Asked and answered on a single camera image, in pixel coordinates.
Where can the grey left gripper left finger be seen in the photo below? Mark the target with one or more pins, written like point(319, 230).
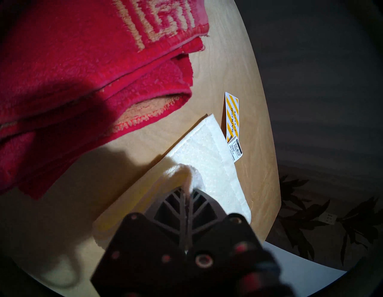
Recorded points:
point(143, 254)

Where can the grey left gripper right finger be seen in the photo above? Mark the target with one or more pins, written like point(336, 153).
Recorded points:
point(227, 254)

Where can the cream dotted towel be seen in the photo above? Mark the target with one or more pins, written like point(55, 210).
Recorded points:
point(206, 149)

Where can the red towel with gold pattern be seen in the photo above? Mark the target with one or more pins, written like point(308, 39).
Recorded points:
point(74, 60)

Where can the tall dark leafy plant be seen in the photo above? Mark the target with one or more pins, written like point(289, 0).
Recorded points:
point(302, 221)

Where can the white plant tag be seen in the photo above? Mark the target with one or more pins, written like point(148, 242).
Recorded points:
point(330, 218)

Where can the yellow white paper label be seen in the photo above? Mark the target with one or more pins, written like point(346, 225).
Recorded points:
point(232, 119)

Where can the brown pleated curtain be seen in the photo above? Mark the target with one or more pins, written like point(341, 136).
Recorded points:
point(314, 74)

